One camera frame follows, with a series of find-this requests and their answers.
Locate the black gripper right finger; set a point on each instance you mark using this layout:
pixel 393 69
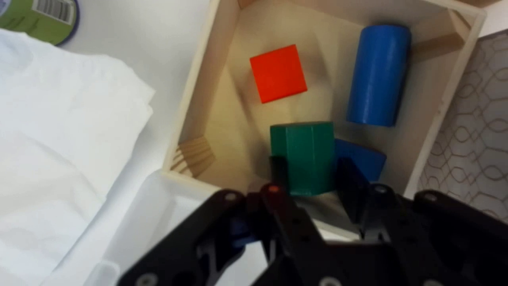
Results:
pixel 450 243

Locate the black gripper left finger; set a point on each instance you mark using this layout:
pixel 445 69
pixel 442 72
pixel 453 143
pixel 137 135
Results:
pixel 223 248

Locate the green hexagonal wooden block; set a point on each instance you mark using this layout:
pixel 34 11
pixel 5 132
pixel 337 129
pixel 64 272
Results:
pixel 307 159

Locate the blue wooden block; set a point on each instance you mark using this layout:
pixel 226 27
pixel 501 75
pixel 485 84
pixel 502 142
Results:
pixel 367 161

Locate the light wooden box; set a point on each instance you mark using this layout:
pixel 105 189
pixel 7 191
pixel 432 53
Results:
pixel 239 132

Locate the grey patterned mat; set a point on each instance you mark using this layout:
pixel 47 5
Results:
pixel 470 132

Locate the white cloth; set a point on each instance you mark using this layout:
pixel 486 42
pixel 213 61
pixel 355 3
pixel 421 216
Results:
pixel 64 159

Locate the red wooden cube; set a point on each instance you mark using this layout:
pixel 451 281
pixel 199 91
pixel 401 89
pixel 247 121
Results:
pixel 278 73

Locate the blue wooden cylinder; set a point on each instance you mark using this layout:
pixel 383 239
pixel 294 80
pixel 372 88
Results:
pixel 378 73

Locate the green labelled can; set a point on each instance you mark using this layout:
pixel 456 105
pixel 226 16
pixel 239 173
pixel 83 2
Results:
pixel 37 24

